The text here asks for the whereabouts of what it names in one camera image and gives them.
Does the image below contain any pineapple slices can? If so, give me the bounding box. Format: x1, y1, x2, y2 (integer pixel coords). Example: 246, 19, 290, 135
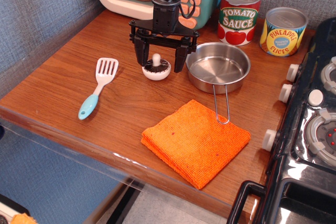
259, 7, 308, 57

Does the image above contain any tomato sauce can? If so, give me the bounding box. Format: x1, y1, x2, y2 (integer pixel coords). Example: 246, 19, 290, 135
217, 0, 261, 46

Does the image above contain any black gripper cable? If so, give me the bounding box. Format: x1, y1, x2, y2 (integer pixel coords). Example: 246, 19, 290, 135
178, 0, 197, 20

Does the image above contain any small steel pan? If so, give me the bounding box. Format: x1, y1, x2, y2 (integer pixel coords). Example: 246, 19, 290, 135
185, 42, 251, 125

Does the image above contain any white round drain cover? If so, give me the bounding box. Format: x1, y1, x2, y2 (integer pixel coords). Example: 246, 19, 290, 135
142, 53, 171, 81

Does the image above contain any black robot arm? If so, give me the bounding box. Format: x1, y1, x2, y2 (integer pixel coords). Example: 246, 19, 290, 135
129, 0, 199, 73

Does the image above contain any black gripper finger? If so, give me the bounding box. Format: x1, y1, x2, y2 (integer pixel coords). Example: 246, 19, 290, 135
174, 46, 196, 73
133, 35, 151, 66

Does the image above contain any white and blue spatula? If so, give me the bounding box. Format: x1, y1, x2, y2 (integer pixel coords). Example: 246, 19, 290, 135
78, 58, 119, 120

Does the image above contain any folded orange cloth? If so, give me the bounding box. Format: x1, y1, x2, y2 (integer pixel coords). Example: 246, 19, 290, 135
141, 100, 251, 189

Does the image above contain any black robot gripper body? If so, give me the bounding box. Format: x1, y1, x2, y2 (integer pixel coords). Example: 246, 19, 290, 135
129, 0, 199, 49

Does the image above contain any black toy stove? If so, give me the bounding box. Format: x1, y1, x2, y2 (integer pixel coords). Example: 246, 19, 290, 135
227, 18, 335, 223

